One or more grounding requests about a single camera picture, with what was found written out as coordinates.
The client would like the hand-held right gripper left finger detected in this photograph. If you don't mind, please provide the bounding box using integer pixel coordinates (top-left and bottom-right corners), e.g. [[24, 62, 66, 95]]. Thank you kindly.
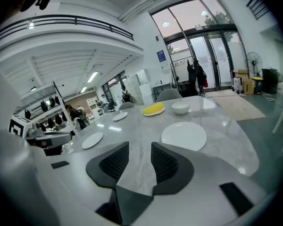
[[85, 141, 130, 189]]

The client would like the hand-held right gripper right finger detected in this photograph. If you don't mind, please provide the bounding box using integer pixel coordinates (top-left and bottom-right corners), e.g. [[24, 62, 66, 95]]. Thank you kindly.
[[151, 142, 195, 196]]

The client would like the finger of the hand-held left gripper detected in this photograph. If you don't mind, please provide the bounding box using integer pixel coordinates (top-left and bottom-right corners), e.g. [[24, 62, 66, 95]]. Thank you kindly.
[[43, 146, 64, 157]]

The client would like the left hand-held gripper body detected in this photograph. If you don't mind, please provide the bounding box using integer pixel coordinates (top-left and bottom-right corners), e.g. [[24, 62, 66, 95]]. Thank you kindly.
[[8, 114, 73, 150]]

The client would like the medium white plate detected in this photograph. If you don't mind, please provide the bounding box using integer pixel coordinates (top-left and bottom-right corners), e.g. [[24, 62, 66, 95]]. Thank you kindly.
[[81, 132, 104, 150]]

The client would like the large white plate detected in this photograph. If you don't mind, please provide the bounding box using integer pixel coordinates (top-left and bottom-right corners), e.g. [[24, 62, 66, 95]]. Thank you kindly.
[[161, 121, 208, 152]]

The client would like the small white plate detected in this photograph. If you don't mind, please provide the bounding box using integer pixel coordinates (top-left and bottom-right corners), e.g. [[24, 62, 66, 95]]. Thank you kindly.
[[112, 112, 129, 121]]

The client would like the yellow plate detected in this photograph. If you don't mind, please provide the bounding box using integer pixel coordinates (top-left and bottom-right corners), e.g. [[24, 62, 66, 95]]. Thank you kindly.
[[142, 103, 166, 117]]

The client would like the person's left forearm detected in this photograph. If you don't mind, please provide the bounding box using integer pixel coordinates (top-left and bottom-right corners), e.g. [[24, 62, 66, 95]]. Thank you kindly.
[[0, 129, 60, 226]]

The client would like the white rack with black bags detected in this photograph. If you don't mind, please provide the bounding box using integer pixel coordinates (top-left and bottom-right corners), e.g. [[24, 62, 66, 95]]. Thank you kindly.
[[20, 80, 76, 136]]

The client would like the grey shell chair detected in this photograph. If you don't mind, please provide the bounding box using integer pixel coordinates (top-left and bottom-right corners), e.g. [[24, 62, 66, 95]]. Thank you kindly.
[[156, 89, 183, 103], [118, 102, 135, 111]]

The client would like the white bowl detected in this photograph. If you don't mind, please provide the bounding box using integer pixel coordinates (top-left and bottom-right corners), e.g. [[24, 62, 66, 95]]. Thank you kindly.
[[171, 102, 191, 115]]

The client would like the white locker cabinet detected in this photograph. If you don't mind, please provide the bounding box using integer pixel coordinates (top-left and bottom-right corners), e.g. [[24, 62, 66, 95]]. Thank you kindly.
[[130, 68, 154, 106]]

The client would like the beige rug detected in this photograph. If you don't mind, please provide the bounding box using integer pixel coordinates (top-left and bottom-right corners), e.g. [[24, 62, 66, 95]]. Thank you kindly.
[[211, 95, 266, 121]]

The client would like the beige doormat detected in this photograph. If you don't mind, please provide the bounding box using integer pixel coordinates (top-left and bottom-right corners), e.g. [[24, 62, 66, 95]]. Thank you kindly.
[[205, 89, 247, 98]]

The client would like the clothes rack with dark coats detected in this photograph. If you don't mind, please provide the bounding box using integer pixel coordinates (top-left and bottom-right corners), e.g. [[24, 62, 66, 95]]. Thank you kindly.
[[170, 57, 208, 98]]

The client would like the white suitcase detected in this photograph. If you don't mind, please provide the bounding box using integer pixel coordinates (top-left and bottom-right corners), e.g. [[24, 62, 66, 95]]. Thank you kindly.
[[232, 77, 243, 95]]

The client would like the glass entrance door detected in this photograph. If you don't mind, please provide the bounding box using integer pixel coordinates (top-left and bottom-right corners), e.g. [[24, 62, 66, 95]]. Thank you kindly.
[[164, 30, 247, 91]]

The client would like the tall cardboard box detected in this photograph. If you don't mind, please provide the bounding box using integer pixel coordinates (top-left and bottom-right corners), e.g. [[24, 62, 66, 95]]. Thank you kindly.
[[233, 69, 255, 95]]

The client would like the black balcony railing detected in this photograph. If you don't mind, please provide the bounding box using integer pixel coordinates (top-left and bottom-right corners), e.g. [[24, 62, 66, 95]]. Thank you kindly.
[[0, 14, 135, 47]]

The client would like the black bin with yellow lid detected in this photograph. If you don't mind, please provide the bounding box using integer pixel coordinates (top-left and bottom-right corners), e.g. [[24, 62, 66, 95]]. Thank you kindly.
[[250, 76, 264, 95]]

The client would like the black standing fan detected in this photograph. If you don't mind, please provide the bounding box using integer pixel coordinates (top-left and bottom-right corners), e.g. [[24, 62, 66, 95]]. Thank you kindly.
[[246, 51, 263, 78]]

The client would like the blue wall poster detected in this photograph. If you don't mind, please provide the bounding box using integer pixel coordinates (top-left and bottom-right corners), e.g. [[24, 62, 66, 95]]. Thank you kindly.
[[156, 49, 166, 63]]

